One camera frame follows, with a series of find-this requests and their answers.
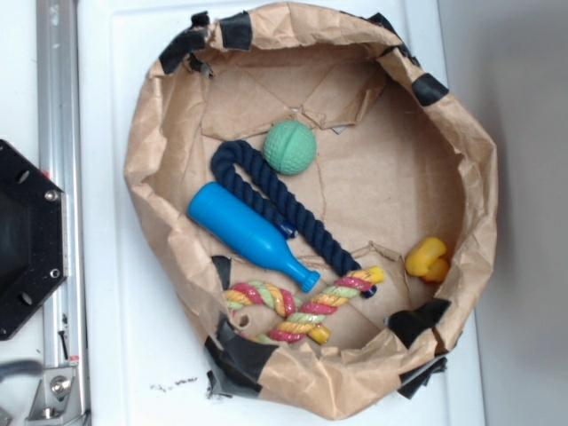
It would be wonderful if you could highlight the yellow rubber duck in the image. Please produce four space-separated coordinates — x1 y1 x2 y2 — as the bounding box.
405 237 449 283

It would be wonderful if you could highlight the blue plastic bottle toy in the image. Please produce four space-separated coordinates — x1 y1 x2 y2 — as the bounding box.
187 182 320 293

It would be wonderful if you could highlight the green rubber ball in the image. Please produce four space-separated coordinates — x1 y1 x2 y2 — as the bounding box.
263 120 317 176

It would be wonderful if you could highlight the brown paper bag bin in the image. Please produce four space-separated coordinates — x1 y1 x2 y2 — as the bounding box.
124 3 498 420

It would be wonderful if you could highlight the navy blue rope toy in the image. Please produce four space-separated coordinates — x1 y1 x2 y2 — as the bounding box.
210 140 359 276

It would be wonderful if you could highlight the multicolour twisted rope toy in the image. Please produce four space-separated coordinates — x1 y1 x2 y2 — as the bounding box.
224 266 384 344

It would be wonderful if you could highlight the aluminium extrusion rail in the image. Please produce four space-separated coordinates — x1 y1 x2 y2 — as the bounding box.
36 1 91 425

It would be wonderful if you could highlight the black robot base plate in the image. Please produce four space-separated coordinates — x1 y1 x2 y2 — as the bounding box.
1 140 66 341

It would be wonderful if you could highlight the metal corner bracket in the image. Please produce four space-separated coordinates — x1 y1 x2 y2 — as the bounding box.
25 367 83 425

